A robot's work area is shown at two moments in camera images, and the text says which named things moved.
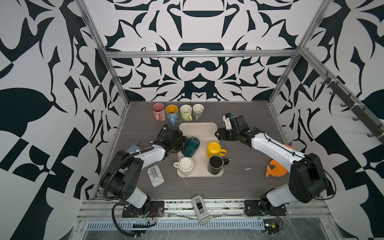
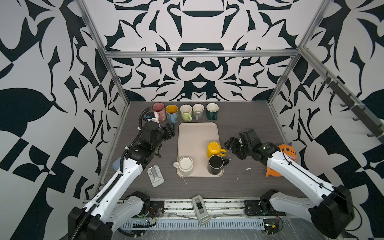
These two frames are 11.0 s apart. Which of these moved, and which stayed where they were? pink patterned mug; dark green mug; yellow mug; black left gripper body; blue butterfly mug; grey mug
Moved: black left gripper body; dark green mug
Stayed: grey mug; pink patterned mug; blue butterfly mug; yellow mug
